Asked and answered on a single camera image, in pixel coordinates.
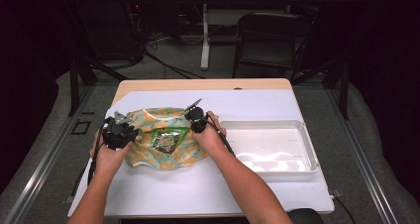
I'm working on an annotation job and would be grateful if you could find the black metal stand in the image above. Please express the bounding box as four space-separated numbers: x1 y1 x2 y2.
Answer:
291 56 352 121
67 56 131 117

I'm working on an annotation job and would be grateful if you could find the floral yellow fabric bag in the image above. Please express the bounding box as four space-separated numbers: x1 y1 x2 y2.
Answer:
125 106 210 171

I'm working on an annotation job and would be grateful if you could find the right hand-held gripper black cable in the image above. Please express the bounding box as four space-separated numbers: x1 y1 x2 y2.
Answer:
205 115 237 158

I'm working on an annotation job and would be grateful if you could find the green snack packet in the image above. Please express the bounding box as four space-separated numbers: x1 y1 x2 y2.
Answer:
151 127 189 155

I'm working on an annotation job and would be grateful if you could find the white table mat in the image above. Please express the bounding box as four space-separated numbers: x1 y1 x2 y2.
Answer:
67 88 335 218

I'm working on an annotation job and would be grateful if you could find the person's right hand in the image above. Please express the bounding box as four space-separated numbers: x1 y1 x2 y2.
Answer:
191 110 229 159

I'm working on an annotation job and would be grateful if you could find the black floor cable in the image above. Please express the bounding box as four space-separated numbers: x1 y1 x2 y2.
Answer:
143 50 206 80

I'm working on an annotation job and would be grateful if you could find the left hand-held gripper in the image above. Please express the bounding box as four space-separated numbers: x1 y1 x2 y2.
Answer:
102 110 140 152

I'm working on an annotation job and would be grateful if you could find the black folding chair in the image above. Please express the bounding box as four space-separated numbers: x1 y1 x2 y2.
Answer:
232 12 315 83

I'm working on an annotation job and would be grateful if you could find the black round seat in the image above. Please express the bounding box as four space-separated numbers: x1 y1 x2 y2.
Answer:
287 207 325 224

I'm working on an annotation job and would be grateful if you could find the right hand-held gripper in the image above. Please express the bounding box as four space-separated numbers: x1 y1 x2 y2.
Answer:
183 98 209 135

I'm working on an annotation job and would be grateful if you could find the white desk leg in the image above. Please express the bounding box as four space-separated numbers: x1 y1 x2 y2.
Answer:
200 3 212 71

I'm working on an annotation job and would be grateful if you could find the white plastic tray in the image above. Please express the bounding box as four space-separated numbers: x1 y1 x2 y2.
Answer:
219 119 321 177

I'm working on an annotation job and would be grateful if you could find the aluminium floor rail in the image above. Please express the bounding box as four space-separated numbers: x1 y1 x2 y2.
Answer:
3 84 97 224
325 88 401 224

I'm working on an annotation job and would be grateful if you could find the black cable at table corner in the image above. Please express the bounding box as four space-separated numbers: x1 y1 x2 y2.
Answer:
331 194 357 224

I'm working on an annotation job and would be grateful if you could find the person's left hand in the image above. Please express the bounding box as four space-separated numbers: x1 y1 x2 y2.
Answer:
90 131 133 179

